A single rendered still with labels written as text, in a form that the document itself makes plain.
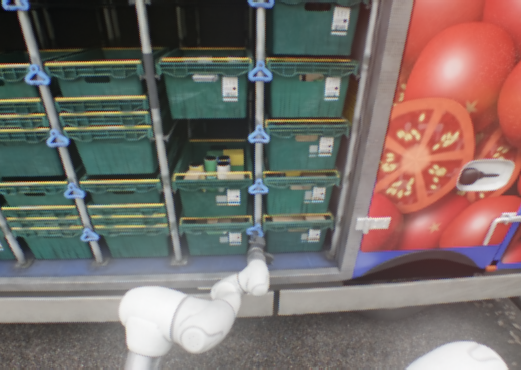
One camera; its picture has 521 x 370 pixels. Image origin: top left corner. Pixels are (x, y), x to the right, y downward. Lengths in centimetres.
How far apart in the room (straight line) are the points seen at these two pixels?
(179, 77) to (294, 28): 51
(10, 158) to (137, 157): 61
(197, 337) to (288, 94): 102
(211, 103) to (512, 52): 124
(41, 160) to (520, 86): 217
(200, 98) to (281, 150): 44
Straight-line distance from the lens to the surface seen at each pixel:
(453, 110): 150
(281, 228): 170
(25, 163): 179
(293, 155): 148
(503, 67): 158
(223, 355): 220
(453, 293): 232
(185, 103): 139
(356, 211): 154
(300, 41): 136
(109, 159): 159
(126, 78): 142
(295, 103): 141
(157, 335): 94
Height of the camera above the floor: 189
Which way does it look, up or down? 30 degrees down
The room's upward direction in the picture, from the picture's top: 1 degrees clockwise
